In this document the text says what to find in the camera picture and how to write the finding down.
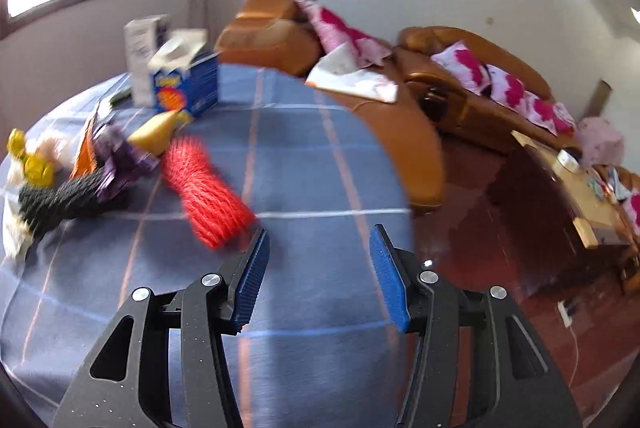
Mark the clear plastic bag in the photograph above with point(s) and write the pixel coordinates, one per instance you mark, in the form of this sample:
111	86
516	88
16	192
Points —
16	236

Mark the wooden coffee table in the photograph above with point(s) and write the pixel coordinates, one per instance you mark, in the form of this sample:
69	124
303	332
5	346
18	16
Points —
596	221

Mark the pink white pillow on armchair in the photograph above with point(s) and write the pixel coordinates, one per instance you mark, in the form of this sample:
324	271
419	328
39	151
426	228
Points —
333	32

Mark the long red net roll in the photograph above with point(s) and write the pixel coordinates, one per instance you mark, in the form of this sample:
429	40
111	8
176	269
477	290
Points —
216	214

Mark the orange snack sachet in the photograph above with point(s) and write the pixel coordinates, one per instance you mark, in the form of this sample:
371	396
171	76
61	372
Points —
85	161

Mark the white tissue paper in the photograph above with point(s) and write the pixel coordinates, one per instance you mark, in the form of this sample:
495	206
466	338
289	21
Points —
338	72

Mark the purple foil wrapper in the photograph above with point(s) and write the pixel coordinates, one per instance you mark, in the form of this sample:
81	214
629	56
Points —
122	163

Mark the brown leather sofa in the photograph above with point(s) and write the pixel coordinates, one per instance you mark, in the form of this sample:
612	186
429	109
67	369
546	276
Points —
476	118

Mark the yellow wrapper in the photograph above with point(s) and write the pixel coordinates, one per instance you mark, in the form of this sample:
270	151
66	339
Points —
37	169

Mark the green snack packet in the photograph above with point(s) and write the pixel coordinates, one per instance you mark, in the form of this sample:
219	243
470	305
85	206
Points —
119	97

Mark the pink white sofa pillow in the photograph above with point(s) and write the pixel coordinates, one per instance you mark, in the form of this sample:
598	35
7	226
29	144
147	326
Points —
463	64

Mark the blue Look milk carton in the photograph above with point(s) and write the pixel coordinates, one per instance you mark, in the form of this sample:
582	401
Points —
184	73

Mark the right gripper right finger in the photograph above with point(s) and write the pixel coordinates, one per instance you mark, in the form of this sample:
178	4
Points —
514	381

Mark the black net roll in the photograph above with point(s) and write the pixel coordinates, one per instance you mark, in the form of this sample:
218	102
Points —
44	209

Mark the orange leather armchair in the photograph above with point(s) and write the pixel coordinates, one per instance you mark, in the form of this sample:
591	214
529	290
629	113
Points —
274	34

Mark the white milk carton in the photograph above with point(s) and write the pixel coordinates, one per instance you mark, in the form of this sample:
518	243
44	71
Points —
143	38

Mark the pink stuffed cushion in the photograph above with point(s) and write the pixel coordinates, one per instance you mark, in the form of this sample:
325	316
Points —
601	143

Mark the yellow sponge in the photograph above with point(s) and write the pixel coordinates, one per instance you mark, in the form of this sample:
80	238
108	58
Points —
155	135

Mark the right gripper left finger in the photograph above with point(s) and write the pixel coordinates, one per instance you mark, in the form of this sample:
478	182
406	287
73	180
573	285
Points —
124	380

